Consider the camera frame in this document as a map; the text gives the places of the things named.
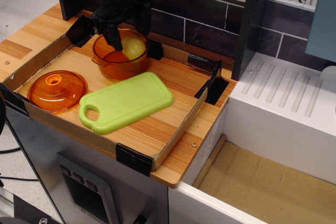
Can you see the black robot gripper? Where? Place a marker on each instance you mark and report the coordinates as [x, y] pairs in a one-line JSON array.
[[111, 13]]

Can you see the white toy sink unit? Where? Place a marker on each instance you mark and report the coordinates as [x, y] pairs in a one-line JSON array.
[[270, 157]]

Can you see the teal plastic bin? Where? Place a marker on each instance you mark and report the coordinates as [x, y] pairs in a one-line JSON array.
[[321, 41]]

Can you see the dark grey shelf post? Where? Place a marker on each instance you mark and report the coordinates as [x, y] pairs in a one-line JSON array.
[[250, 30]]

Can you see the yellow toy potato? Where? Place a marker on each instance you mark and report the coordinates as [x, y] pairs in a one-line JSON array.
[[133, 47]]

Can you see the stainless toy oven front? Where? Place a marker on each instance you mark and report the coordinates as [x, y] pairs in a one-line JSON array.
[[84, 185]]

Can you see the green plastic cutting board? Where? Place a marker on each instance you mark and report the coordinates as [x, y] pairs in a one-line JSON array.
[[123, 103]]

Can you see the cardboard fence with black tape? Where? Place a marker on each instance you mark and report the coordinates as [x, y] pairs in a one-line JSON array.
[[42, 46]]

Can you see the orange transparent pot lid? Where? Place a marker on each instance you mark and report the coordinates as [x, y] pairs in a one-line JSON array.
[[57, 91]]

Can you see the orange transparent pot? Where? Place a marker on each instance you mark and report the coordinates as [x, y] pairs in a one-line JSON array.
[[114, 64]]

